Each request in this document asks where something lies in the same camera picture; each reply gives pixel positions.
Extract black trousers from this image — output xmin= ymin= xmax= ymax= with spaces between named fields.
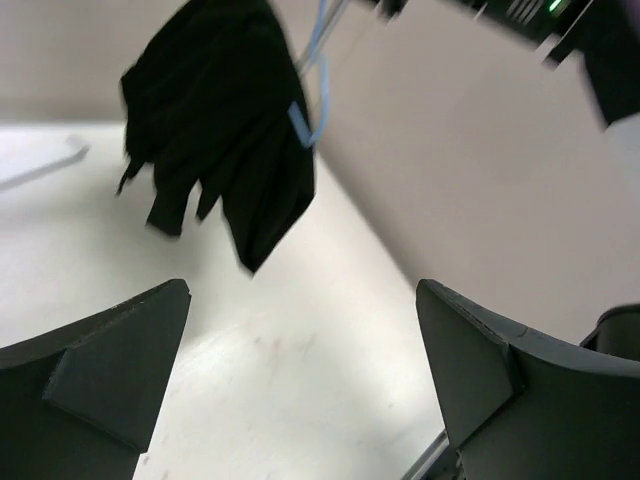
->
xmin=120 ymin=1 xmax=315 ymax=272

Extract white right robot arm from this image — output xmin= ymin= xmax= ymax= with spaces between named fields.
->
xmin=456 ymin=1 xmax=639 ymax=128

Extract translucent blue clothes hanger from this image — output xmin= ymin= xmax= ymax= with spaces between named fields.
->
xmin=288 ymin=0 xmax=349 ymax=149

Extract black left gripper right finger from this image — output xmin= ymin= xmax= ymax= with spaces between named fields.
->
xmin=416 ymin=280 xmax=639 ymax=479

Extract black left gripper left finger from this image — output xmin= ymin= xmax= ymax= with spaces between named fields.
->
xmin=1 ymin=279 xmax=191 ymax=480

